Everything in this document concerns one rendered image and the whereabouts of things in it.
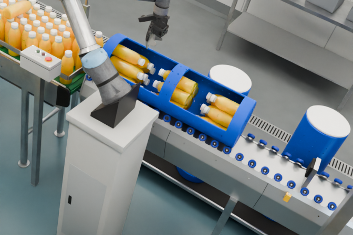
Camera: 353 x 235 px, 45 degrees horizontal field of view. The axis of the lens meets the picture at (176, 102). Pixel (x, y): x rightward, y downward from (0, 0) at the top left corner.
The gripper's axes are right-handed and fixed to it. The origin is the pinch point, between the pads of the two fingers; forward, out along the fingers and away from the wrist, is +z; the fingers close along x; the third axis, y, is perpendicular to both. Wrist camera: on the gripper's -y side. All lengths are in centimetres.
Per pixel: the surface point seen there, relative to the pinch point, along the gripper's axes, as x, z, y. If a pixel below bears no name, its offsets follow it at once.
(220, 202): 28, 115, 70
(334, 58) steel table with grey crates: 291, 100, 104
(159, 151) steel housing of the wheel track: -8, 60, 26
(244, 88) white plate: 40, 26, 52
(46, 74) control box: -33, 25, -40
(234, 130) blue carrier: -13, 16, 62
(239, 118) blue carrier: -9, 10, 61
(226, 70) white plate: 50, 26, 35
